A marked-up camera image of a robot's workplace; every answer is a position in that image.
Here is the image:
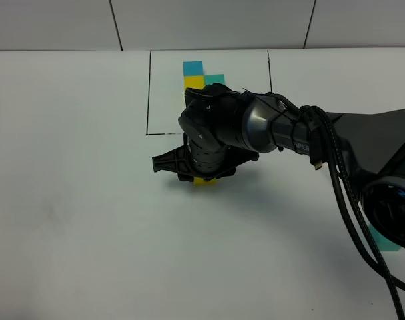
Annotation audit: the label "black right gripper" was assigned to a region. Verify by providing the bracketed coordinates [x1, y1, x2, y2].
[152, 139, 258, 182]

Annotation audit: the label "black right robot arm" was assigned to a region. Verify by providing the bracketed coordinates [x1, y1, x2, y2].
[153, 83, 405, 248]

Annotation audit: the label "yellow template block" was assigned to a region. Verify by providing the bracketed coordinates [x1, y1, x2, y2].
[183, 75, 205, 97]

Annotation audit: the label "green template block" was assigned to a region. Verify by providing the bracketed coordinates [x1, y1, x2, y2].
[204, 74, 226, 85]

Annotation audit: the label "blue template block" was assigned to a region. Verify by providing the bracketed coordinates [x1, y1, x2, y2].
[183, 61, 204, 77]

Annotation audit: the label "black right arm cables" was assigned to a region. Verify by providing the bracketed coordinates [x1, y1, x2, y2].
[242, 88, 405, 320]

